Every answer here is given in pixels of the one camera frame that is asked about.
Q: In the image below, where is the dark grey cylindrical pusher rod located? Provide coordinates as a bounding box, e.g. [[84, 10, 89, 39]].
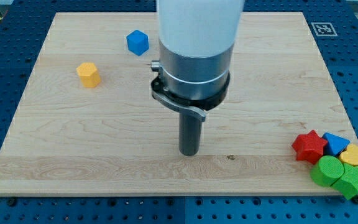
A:
[[179, 113, 203, 156]]

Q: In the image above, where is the black clamp ring with lever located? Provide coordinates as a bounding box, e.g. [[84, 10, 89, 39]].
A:
[[150, 60, 230, 122]]

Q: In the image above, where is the blue cube block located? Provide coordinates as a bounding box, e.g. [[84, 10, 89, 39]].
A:
[[126, 30, 149, 56]]

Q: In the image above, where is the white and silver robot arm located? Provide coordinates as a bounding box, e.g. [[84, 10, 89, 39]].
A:
[[151, 0, 245, 156]]

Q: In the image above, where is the light wooden board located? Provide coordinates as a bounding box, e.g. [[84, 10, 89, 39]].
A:
[[0, 12, 358, 197]]

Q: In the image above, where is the yellow hexagon block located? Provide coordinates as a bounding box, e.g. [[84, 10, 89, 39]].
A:
[[76, 62, 101, 88]]

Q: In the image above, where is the red star block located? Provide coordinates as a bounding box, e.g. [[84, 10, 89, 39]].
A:
[[291, 130, 328, 164]]

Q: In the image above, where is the blue triangle block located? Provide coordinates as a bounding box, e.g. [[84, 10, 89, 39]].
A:
[[322, 133, 350, 157]]

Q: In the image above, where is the green cylinder block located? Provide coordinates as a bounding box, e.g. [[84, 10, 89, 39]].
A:
[[310, 156, 344, 187]]

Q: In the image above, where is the white fiducial marker tag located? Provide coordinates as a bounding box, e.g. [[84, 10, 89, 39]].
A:
[[311, 22, 337, 37]]

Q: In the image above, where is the yellow heart block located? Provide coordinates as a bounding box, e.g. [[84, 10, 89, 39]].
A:
[[338, 144, 358, 166]]

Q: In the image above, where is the green star block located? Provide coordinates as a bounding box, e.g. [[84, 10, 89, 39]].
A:
[[331, 163, 358, 200]]

